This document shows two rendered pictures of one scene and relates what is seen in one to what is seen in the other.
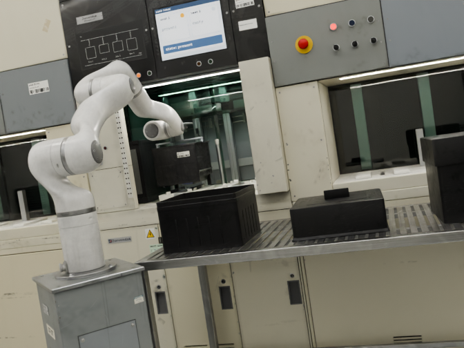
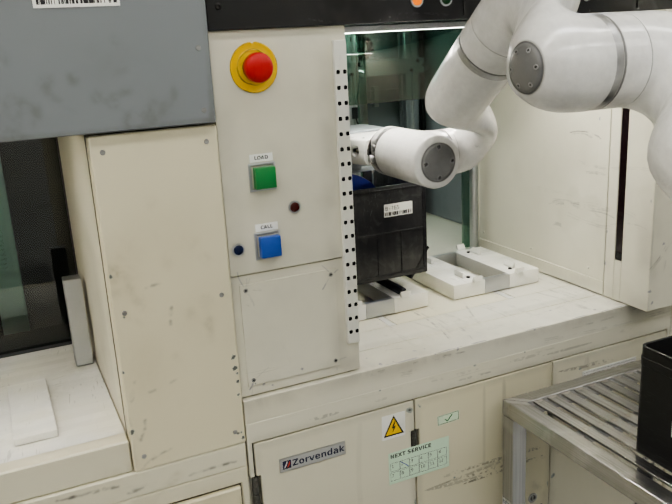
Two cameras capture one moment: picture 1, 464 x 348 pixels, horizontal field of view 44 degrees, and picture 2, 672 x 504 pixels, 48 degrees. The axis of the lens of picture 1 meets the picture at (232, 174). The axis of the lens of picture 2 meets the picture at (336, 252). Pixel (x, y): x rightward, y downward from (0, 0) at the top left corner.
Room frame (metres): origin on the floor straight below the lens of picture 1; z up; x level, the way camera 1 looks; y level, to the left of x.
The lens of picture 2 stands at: (1.65, 1.17, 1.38)
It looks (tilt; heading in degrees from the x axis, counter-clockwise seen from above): 16 degrees down; 320
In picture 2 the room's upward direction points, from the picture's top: 3 degrees counter-clockwise
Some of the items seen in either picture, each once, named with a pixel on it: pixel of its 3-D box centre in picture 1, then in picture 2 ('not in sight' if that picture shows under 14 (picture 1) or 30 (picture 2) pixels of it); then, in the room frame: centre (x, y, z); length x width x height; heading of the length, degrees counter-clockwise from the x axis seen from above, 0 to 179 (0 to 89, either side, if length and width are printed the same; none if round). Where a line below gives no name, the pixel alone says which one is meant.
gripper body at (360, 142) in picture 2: not in sight; (375, 147); (2.63, 0.25, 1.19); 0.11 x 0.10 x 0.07; 165
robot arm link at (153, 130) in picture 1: (158, 130); (419, 156); (2.49, 0.28, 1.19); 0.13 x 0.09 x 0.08; 165
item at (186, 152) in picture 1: (181, 157); (352, 210); (2.74, 0.22, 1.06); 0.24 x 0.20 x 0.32; 75
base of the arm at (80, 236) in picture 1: (81, 242); not in sight; (1.78, 0.49, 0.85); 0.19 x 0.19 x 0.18
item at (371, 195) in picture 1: (338, 208); not in sight; (1.87, -0.33, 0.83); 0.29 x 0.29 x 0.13; 77
